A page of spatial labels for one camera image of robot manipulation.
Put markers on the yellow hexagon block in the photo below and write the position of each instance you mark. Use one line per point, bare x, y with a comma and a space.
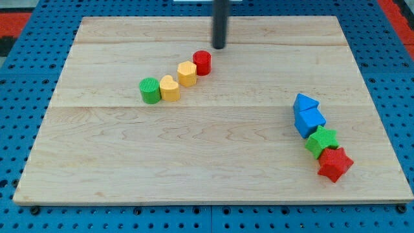
187, 73

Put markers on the yellow heart block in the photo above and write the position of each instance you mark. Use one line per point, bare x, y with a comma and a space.
169, 89

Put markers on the red cylinder block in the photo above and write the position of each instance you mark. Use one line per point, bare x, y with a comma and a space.
203, 61

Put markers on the light wooden board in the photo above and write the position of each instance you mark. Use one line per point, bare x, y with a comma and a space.
229, 140

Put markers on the green cylinder block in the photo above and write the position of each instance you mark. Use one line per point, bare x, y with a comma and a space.
150, 90

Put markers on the blue triangle block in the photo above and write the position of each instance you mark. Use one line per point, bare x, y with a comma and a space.
304, 102

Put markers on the blue cube block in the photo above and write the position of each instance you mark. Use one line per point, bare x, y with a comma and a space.
307, 121

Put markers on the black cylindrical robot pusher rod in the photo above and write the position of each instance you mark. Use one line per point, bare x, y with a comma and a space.
220, 9

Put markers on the green star block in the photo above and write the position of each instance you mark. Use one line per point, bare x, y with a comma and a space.
321, 139

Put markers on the red star block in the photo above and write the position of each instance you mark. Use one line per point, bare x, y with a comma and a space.
334, 163

